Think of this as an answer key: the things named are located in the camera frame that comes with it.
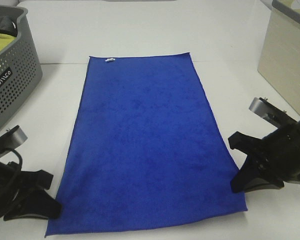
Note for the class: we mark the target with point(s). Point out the blue towel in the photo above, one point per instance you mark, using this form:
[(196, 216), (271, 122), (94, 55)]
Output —
[(145, 151)]

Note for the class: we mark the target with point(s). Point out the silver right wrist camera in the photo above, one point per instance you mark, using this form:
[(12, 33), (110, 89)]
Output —
[(270, 113)]

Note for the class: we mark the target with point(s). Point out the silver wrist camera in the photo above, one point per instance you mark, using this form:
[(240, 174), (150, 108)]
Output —
[(270, 113), (13, 138)]

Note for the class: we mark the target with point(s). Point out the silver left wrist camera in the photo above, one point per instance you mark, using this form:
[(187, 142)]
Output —
[(13, 138)]

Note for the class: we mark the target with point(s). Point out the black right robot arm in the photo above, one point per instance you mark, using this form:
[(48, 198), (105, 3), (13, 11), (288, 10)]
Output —
[(270, 162)]

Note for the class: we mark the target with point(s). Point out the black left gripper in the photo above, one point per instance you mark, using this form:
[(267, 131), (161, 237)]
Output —
[(36, 205)]

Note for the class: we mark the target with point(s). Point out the beige plastic bin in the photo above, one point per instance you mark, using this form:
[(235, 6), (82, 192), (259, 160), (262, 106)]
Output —
[(279, 62)]

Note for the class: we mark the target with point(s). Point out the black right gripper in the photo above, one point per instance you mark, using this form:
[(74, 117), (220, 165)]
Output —
[(277, 159)]

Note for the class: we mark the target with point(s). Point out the grey perforated plastic basket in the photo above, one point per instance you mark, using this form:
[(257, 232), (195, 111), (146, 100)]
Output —
[(20, 69)]

